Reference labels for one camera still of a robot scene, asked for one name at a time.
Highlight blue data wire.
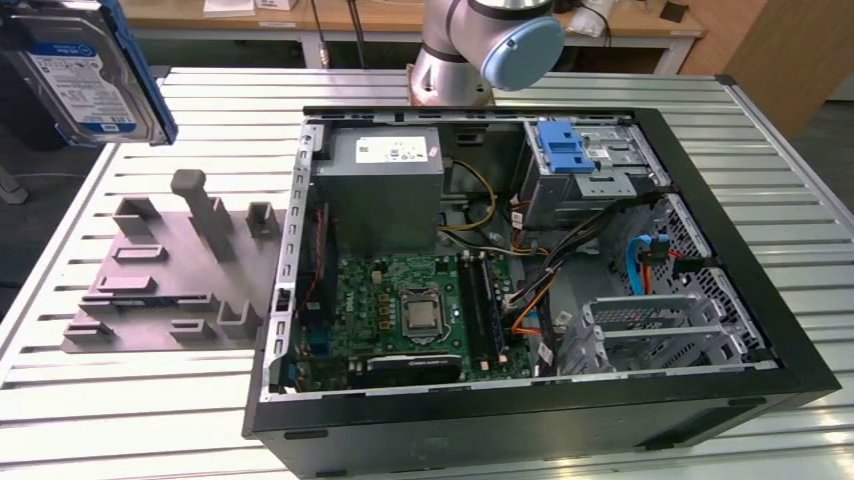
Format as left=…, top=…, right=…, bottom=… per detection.
left=625, top=233, right=672, bottom=296

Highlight hard disk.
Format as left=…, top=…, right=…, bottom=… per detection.
left=0, top=0, right=181, bottom=147

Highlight grey power supply unit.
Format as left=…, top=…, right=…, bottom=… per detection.
left=313, top=125, right=447, bottom=256

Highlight CPU socket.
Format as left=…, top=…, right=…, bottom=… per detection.
left=397, top=287, right=450, bottom=347

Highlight silver CPU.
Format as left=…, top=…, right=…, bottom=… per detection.
left=403, top=298, right=442, bottom=331

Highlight green motherboard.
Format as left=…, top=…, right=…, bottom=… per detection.
left=293, top=249, right=542, bottom=391

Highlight dark RAM stick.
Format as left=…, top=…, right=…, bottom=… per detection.
left=477, top=254, right=509, bottom=366

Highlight metal optical drive cage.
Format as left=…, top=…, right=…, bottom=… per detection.
left=520, top=118, right=673, bottom=234

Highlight black graphics card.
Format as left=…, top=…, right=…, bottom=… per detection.
left=350, top=352, right=464, bottom=389

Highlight blue plastic drive latch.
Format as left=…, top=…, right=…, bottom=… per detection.
left=536, top=121, right=597, bottom=175

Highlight black open PC case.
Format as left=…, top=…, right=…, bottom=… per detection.
left=239, top=104, right=844, bottom=479

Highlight grey parts rack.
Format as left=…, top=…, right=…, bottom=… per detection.
left=61, top=168, right=289, bottom=355

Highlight white items on desk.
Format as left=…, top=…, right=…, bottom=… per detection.
left=572, top=0, right=613, bottom=37

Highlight grey table foot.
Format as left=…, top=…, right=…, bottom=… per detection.
left=0, top=164, right=30, bottom=205

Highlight wooden cabinet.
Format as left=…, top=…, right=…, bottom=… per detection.
left=684, top=0, right=854, bottom=139

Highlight multicoloured power wires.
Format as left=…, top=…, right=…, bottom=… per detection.
left=439, top=234, right=556, bottom=259

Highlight yellow wire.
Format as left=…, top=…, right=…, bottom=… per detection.
left=438, top=158, right=501, bottom=234

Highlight black cable bundle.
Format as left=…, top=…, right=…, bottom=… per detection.
left=510, top=197, right=662, bottom=314

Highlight orange data wire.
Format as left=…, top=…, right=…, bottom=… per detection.
left=510, top=307, right=544, bottom=337

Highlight thin cable with plug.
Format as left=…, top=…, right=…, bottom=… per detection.
left=307, top=0, right=334, bottom=70

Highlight orange power wire black plug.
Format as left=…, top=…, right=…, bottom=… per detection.
left=637, top=252, right=713, bottom=296

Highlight wooden desk white frame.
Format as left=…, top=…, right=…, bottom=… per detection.
left=123, top=0, right=709, bottom=76

